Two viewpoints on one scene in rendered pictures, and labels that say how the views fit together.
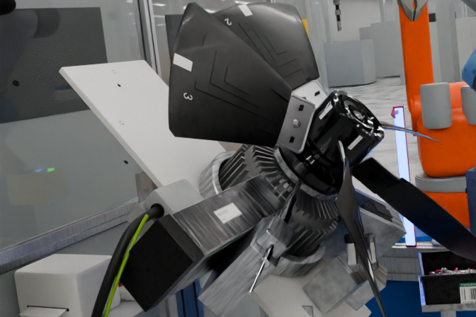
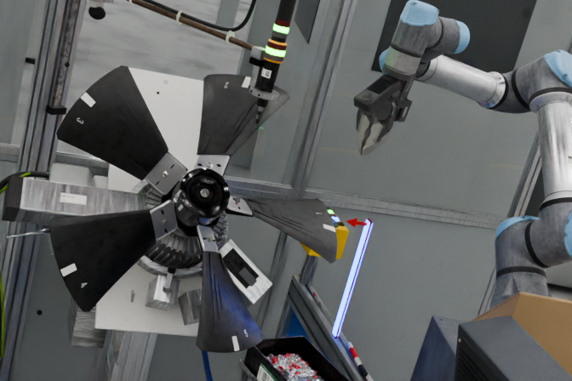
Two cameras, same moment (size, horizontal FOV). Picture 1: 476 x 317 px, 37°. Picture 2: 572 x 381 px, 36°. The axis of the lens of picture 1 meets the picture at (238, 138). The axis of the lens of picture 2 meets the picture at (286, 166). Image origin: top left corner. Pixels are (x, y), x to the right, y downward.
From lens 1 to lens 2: 165 cm
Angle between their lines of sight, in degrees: 41
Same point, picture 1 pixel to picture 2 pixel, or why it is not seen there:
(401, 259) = (326, 341)
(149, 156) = not seen: hidden behind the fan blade
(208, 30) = (122, 87)
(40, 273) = (95, 184)
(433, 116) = not seen: outside the picture
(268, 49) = (225, 118)
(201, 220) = (43, 191)
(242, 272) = not seen: hidden behind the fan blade
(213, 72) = (107, 114)
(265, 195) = (128, 207)
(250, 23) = (237, 93)
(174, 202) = (57, 175)
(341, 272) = (155, 286)
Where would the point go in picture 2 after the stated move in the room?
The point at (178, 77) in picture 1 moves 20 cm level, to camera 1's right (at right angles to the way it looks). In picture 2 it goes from (78, 106) to (129, 138)
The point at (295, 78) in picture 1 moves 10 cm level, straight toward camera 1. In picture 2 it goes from (219, 147) to (184, 147)
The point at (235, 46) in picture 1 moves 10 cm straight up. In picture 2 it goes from (136, 105) to (145, 63)
